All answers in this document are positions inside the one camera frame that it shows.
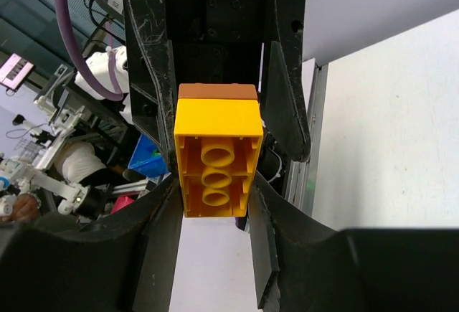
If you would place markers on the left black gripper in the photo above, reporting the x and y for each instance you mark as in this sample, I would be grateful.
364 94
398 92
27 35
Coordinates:
214 41

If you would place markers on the blue plastic bin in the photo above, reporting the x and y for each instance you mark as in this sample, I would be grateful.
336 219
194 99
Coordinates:
146 159

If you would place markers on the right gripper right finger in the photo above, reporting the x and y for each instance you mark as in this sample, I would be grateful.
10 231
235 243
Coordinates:
303 265

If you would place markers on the background monitor screen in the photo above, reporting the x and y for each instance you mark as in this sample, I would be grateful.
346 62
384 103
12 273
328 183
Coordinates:
15 71

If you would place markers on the background lab equipment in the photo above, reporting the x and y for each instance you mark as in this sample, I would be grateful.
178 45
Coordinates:
21 176

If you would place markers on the aluminium rail frame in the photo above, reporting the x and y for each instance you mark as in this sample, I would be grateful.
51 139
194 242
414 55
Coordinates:
308 108

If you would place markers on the yellow orange teal lego stack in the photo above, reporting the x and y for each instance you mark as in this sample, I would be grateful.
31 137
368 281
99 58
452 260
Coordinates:
218 135

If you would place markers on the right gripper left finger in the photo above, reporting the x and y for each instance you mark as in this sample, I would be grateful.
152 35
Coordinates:
123 262

